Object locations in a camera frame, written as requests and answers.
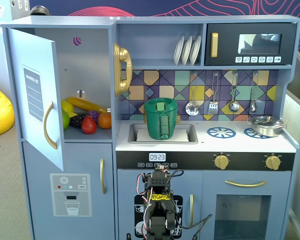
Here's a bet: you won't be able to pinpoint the blue fridge door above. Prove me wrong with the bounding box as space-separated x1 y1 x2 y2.
7 27 65 172

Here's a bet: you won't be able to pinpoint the fridge door with dispenser print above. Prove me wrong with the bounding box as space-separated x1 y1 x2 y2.
22 141 115 240

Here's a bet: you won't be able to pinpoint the dishwasher door with dish print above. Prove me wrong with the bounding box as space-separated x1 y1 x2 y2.
117 169 204 240

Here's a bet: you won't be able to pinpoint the oven door with window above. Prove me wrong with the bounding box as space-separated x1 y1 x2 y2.
202 169 293 240

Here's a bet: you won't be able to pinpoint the green plastic pitcher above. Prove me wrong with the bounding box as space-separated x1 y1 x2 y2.
143 97 179 141

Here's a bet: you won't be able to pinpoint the grey toy sink basin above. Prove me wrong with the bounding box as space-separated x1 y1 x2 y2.
127 122 199 145

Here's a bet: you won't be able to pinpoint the steel toy skimmer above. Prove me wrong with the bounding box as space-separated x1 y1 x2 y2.
185 72 200 117

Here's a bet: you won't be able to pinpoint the orange toy fruit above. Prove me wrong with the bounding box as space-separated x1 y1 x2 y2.
97 112 113 130

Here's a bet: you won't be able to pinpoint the purple toy grapes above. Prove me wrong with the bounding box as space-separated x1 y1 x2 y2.
86 109 101 125

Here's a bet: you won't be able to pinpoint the red toy strawberry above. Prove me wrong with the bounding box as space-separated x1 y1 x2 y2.
80 116 98 135

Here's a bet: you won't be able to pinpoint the steel toy slotted spatula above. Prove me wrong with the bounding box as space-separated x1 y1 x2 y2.
207 72 220 116

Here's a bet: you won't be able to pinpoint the yellow toy banana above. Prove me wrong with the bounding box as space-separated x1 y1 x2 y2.
66 96 109 114

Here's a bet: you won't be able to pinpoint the gold toy telephone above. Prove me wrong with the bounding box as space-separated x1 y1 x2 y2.
113 42 134 97

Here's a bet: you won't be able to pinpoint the dark toy berry cluster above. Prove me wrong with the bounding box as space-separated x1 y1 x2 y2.
69 113 87 130

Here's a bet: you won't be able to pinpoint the stack of white plates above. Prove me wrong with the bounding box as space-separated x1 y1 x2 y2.
173 35 185 66

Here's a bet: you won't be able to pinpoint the white toy plate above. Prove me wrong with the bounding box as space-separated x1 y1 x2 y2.
189 35 202 65
181 35 194 66

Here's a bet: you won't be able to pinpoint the gold stove knob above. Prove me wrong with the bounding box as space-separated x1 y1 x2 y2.
265 154 282 171
214 154 230 171

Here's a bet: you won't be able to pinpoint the yellow toy lemon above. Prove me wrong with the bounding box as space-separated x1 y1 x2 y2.
61 99 75 114

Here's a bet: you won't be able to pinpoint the green toy apple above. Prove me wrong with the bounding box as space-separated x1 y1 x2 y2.
61 108 71 131

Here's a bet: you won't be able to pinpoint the steel toy ladle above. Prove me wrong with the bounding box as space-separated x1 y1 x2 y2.
228 70 241 113

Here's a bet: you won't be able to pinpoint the blue toy play kitchen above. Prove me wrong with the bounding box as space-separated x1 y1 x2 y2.
0 14 300 240

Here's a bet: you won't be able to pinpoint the steel toy spoon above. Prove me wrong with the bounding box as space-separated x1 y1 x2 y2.
248 70 260 113

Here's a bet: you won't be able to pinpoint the steel toy pot with lid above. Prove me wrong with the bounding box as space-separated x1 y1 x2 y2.
247 115 289 138

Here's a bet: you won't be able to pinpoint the black toy microwave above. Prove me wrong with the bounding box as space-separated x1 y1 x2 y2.
205 22 298 67

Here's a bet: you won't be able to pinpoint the yellow bean bag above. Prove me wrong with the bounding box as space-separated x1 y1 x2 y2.
0 81 15 139

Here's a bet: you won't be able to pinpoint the black round object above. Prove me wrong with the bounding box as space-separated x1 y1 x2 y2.
29 6 52 17

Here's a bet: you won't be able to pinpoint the small wrist camera board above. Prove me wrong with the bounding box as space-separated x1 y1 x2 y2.
153 164 170 173

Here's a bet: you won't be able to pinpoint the long black cable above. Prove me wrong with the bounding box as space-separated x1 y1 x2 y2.
174 213 214 240
165 169 185 193

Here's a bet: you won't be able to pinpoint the grey wall box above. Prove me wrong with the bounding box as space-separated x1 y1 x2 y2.
10 0 31 19

